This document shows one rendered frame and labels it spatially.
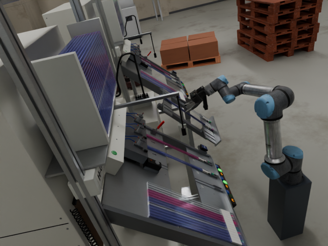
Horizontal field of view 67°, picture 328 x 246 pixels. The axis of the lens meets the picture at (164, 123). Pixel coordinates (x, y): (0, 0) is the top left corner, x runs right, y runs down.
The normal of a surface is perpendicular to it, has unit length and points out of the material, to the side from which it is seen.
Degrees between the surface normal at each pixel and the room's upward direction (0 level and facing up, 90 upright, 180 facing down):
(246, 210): 0
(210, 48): 90
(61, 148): 90
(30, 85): 90
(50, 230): 90
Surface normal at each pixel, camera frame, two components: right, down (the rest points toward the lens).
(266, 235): -0.19, -0.83
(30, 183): 0.11, 0.52
